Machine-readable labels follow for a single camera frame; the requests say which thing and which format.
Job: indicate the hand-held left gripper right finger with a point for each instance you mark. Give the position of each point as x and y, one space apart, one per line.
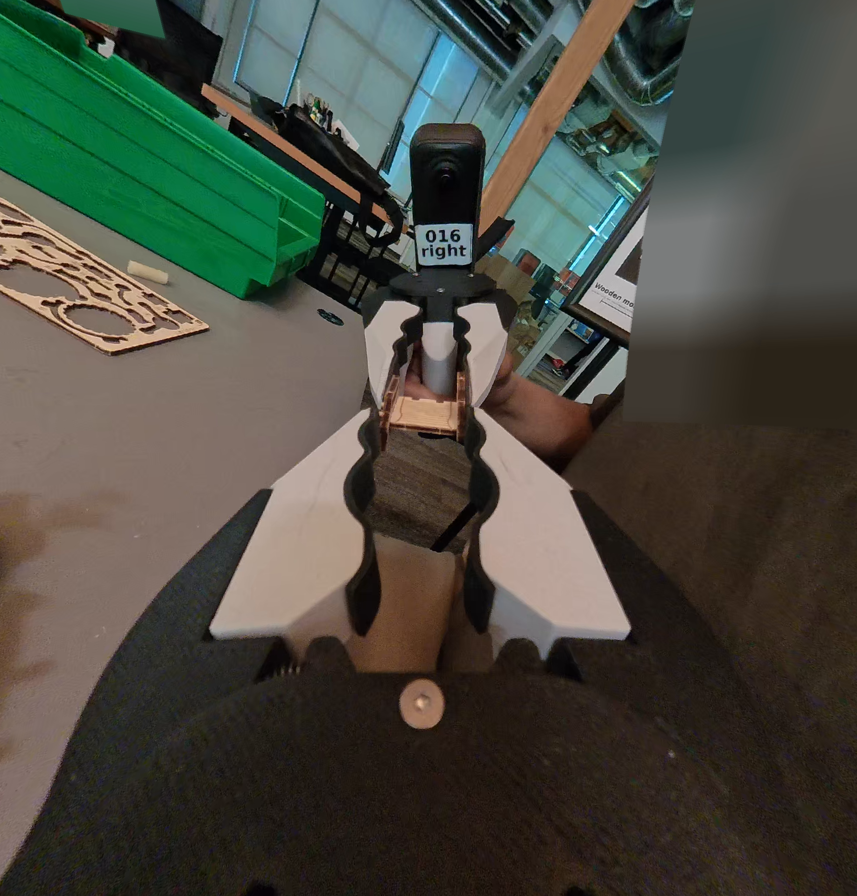
554 560

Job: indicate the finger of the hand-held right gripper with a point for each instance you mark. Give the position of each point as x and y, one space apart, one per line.
488 343
383 343

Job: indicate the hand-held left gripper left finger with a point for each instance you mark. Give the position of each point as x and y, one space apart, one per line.
295 560

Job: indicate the wooden slatted model part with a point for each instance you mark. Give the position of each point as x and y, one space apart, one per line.
421 413

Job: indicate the person's right forearm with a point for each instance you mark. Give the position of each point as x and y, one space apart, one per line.
561 434

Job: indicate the black round desk grommet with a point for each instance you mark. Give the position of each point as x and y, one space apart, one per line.
330 317

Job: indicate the grey desk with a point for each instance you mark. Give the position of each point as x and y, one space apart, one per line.
190 434

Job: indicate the person's right hand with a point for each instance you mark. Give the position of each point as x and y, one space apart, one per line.
512 406

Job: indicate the black bag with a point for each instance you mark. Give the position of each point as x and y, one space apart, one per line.
330 154

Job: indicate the person's beige trouser leg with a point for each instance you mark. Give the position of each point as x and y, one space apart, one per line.
414 609

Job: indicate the black framed poster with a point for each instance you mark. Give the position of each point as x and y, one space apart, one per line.
607 287

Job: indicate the wooden top table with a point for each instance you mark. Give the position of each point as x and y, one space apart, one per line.
260 122

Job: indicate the wooden sheet with round holes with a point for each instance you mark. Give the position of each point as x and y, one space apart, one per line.
169 322

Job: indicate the small wooden dowel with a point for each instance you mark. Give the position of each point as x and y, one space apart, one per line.
148 271

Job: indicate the black monitor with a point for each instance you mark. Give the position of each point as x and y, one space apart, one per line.
190 42

